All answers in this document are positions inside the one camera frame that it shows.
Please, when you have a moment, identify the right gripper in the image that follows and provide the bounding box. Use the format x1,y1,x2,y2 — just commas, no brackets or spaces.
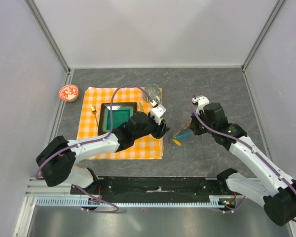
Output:
188,109,216,136

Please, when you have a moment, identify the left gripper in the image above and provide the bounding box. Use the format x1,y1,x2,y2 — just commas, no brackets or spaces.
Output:
134,110,170,140

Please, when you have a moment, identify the keyring with keys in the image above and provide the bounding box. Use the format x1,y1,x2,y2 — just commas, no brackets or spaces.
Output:
172,121,191,146

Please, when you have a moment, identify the blue carabiner tag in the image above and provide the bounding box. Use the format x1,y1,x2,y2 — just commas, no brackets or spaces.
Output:
177,131,193,140

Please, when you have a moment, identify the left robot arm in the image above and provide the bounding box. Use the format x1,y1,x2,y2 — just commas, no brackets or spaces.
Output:
36,107,169,194

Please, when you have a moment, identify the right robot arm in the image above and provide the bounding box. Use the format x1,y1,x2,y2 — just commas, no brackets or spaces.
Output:
190,96,296,226

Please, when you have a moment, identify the gold knife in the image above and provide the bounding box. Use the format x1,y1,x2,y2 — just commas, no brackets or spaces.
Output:
138,102,144,112

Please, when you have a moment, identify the teal square plate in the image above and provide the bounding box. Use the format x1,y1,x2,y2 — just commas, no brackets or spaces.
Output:
98,102,137,136

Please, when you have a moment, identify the striped grey mug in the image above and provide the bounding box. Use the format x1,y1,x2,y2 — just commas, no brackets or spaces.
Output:
143,84,161,104

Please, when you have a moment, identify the gold fork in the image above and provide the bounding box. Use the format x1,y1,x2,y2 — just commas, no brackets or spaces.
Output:
90,105,99,126

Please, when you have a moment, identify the orange checkered cloth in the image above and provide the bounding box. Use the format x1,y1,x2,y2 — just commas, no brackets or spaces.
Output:
76,87,163,160

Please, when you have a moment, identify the red patterned small bowl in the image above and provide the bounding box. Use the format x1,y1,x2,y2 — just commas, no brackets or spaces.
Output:
59,84,79,102

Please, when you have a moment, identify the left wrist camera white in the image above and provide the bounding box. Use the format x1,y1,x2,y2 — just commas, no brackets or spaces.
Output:
150,105,166,125

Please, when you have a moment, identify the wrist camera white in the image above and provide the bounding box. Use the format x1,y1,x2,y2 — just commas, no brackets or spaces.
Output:
150,105,166,125
192,95,210,110

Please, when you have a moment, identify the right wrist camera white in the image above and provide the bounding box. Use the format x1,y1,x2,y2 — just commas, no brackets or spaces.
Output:
192,95,210,110

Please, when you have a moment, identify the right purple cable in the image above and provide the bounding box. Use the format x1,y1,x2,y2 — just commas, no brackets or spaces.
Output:
191,95,296,225

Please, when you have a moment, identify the purple cable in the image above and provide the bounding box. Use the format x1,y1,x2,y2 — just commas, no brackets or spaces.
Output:
191,95,296,225
36,84,157,213

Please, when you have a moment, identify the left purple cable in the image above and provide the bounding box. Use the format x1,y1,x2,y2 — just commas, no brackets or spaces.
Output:
36,84,157,213

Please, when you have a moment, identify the grey cable duct rail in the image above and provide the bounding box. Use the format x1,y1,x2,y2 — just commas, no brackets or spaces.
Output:
36,197,235,208

